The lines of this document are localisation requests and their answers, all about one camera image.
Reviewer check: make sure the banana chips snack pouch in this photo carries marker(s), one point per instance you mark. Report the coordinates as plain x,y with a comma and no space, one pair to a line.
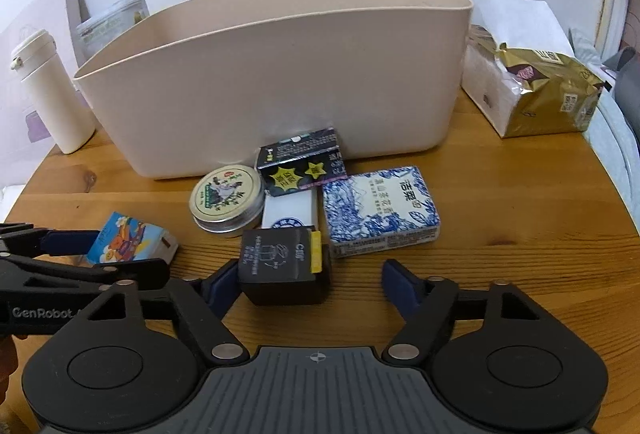
99,30

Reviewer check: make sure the gold foil snack bag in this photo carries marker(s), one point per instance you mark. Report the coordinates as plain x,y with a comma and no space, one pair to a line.
554,93

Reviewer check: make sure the white paper bag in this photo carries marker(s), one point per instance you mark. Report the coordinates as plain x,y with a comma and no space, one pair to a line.
516,24

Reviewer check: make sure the round decorated tin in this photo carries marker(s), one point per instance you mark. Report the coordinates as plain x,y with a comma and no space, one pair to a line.
228,200

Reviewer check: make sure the cream insulated bottle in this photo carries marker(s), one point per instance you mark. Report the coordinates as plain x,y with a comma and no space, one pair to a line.
42,74

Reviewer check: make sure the colourful cartoon small box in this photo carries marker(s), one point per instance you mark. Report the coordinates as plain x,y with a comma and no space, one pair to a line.
125,239

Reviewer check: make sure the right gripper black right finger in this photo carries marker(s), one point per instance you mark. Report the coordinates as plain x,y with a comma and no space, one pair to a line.
495,358

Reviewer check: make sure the black box yellow stars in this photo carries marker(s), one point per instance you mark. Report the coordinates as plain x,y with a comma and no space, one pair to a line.
301,162

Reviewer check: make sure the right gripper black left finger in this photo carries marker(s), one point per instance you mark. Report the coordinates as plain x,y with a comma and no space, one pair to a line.
133,357

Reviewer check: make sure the black square box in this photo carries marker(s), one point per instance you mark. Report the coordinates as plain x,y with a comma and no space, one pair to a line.
284,266

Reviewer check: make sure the beige plastic storage bin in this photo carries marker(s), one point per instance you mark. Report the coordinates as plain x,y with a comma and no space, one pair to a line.
206,83

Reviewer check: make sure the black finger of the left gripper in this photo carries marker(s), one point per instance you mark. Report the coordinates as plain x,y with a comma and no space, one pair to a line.
29,241
27,282

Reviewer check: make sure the white box blue seal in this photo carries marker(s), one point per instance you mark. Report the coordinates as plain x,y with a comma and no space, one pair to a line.
292,210

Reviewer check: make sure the blue white floral box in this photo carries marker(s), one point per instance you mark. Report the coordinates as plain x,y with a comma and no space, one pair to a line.
380,210

